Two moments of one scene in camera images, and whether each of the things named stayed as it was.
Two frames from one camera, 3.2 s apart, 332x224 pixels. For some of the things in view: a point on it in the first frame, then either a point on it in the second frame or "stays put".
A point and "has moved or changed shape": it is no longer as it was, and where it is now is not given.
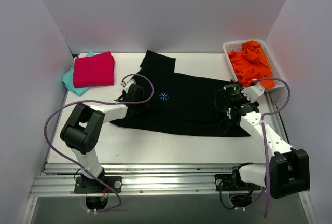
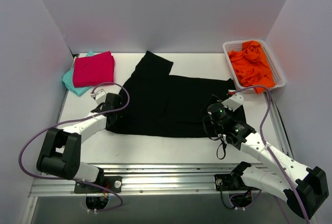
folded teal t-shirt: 68,81 stays put
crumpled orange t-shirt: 250,64 stays put
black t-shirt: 177,102 has moved or changed shape
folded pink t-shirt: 94,70 stays put
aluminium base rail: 141,180 stays put
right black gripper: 222,112 to 215,100
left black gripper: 141,102 to 114,102
